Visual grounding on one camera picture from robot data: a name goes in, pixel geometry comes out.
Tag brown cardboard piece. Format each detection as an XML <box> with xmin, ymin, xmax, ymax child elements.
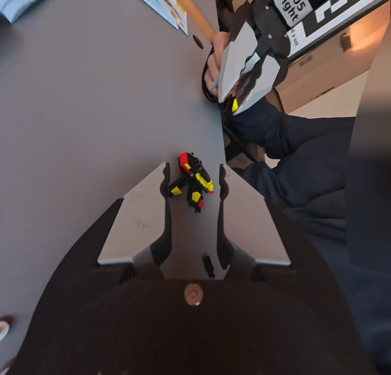
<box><xmin>164</xmin><ymin>0</ymin><xmax>218</xmax><ymax>43</ymax></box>

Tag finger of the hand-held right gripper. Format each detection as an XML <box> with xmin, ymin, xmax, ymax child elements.
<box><xmin>233</xmin><ymin>55</ymin><xmax>281</xmax><ymax>116</ymax></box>
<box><xmin>218</xmin><ymin>22</ymin><xmax>261</xmax><ymax>104</ymax></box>

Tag printed lego box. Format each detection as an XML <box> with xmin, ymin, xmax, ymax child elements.
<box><xmin>126</xmin><ymin>0</ymin><xmax>189</xmax><ymax>36</ymax></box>

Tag brown cardboard box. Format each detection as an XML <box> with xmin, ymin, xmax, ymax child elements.
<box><xmin>274</xmin><ymin>2</ymin><xmax>391</xmax><ymax>115</ymax></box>

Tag person's legs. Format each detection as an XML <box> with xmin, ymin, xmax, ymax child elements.
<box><xmin>241</xmin><ymin>161</ymin><xmax>391</xmax><ymax>375</ymax></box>

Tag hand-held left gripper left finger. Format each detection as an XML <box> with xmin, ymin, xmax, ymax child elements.
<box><xmin>97</xmin><ymin>162</ymin><xmax>173</xmax><ymax>275</ymax></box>

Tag black red yellow lego model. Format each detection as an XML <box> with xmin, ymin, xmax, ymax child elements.
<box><xmin>169</xmin><ymin>151</ymin><xmax>215</xmax><ymax>214</ymax></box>

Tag small black lego piece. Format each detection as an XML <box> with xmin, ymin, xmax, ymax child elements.
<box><xmin>202</xmin><ymin>254</ymin><xmax>216</xmax><ymax>280</ymax></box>

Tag person's right hand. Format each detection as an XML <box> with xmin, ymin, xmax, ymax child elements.
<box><xmin>205</xmin><ymin>31</ymin><xmax>233</xmax><ymax>98</ymax></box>

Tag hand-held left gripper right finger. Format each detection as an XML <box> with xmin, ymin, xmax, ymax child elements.
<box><xmin>216</xmin><ymin>164</ymin><xmax>291</xmax><ymax>278</ymax></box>

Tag person's right forearm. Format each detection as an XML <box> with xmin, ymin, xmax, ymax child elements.
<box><xmin>227</xmin><ymin>98</ymin><xmax>356</xmax><ymax>165</ymax></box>

